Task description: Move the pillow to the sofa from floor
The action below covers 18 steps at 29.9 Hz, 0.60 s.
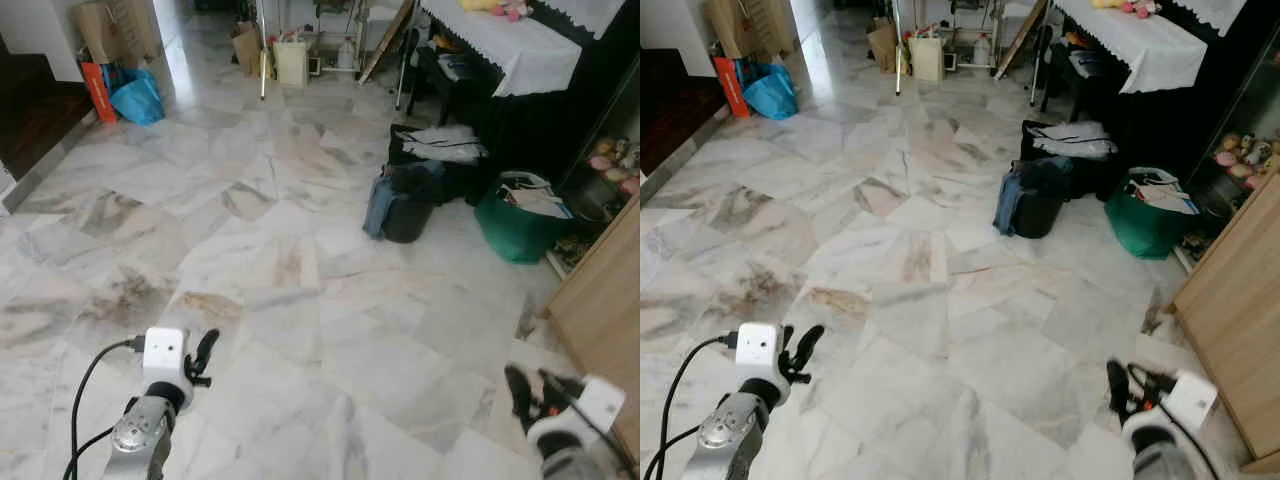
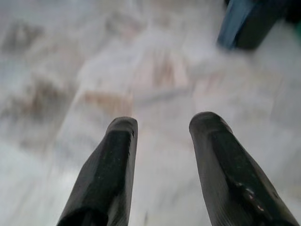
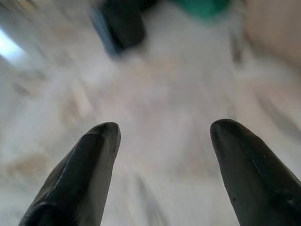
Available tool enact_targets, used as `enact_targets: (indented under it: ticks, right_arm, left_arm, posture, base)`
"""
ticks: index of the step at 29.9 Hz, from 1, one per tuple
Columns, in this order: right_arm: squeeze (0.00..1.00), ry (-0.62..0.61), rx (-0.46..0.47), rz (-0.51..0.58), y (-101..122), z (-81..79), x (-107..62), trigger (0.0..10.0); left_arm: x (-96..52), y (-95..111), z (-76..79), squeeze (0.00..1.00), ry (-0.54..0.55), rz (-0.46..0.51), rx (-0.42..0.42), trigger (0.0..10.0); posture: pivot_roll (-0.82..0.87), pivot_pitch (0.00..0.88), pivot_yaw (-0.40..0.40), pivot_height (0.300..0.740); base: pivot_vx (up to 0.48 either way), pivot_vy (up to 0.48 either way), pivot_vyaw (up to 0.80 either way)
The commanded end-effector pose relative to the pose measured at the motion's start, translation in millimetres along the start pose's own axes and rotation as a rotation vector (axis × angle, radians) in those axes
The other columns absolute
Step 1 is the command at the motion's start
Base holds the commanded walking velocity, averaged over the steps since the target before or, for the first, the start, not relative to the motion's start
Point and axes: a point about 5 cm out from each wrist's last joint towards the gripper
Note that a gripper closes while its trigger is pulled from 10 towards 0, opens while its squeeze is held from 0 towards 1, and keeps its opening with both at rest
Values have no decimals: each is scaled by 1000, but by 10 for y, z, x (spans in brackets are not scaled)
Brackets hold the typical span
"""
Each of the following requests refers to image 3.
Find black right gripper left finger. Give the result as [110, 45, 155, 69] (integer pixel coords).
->
[18, 121, 121, 226]

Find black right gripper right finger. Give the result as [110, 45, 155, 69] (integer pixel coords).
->
[210, 118, 301, 226]

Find pink cat face pillow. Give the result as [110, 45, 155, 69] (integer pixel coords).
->
[243, 0, 301, 68]

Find black robot foot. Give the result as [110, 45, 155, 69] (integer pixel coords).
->
[90, 0, 146, 56]

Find teal waste basket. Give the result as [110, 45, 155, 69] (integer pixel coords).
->
[187, 0, 230, 21]

